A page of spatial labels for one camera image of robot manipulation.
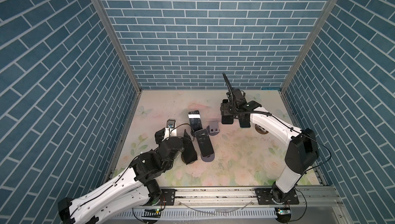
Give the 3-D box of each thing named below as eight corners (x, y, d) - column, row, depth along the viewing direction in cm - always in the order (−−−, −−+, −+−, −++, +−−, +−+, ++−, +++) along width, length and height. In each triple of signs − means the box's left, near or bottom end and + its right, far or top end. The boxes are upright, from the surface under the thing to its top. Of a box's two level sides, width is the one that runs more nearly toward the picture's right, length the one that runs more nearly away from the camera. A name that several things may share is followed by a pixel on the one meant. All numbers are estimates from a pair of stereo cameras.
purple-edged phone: (202, 160, 87) (202, 150, 76) (196, 142, 94) (195, 131, 83) (212, 157, 88) (213, 146, 77) (205, 139, 95) (206, 127, 84)
